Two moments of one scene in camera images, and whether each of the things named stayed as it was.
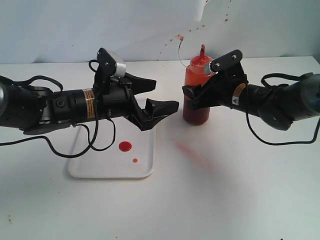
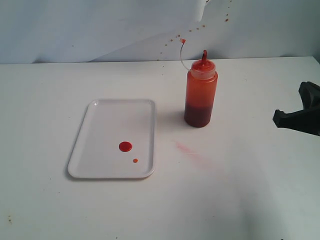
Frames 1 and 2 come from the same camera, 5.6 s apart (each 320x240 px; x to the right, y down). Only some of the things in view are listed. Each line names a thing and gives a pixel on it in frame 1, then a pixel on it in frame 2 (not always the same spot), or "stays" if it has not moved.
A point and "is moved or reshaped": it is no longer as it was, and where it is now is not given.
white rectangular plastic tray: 134,156 stays
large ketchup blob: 125,146 stays
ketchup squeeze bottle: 194,74 is moved or reshaped
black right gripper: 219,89 → 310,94
